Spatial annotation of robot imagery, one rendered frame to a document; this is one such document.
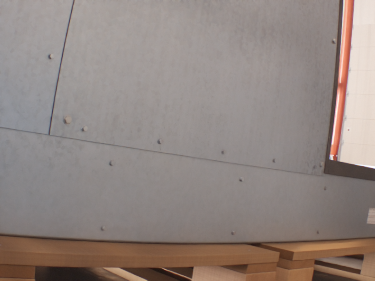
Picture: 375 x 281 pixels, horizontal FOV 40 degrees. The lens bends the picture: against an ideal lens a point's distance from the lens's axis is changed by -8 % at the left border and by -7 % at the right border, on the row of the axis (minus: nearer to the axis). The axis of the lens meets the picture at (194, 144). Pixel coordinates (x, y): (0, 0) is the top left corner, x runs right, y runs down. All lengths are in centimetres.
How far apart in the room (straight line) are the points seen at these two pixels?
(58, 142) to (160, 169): 23
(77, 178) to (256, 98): 47
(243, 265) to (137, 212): 25
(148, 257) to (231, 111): 39
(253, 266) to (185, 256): 20
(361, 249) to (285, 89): 51
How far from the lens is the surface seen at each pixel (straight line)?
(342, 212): 157
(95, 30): 96
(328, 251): 135
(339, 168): 151
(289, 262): 124
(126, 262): 91
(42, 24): 91
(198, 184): 112
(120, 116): 98
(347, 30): 168
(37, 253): 82
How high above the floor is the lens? 33
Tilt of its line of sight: 2 degrees up
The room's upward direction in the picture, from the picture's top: 8 degrees clockwise
